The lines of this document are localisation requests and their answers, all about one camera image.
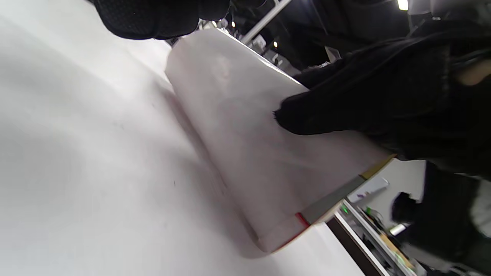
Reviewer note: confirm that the white metal frame bar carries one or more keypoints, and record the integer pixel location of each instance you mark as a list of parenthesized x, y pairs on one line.
[(264, 20)]

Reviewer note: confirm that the cluttered workbench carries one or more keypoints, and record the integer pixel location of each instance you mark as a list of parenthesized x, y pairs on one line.
[(376, 241)]

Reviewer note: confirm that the person's left hand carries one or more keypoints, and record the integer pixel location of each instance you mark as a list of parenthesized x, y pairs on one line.
[(138, 17)]

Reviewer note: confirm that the large white box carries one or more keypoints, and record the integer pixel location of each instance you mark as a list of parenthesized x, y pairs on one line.
[(245, 134)]

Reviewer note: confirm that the person's black fleece jacket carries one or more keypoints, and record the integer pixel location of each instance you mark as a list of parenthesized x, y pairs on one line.
[(383, 88)]

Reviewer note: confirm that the ceiling light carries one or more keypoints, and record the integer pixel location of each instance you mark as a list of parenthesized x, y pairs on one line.
[(402, 4)]

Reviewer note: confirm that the person's black trousers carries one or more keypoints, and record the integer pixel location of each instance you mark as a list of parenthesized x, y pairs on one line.
[(445, 214)]

